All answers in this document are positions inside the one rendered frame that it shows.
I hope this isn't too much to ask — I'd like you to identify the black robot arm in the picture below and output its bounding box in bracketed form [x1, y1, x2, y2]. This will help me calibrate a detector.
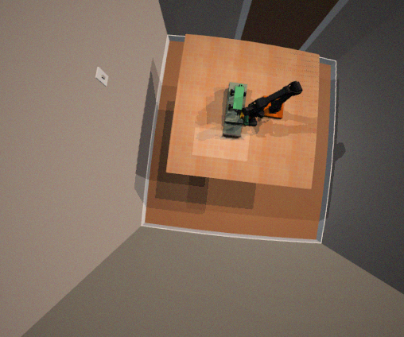
[243, 81, 302, 118]

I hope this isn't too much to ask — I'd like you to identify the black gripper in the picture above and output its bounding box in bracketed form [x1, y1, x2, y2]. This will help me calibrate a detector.
[249, 112, 259, 126]

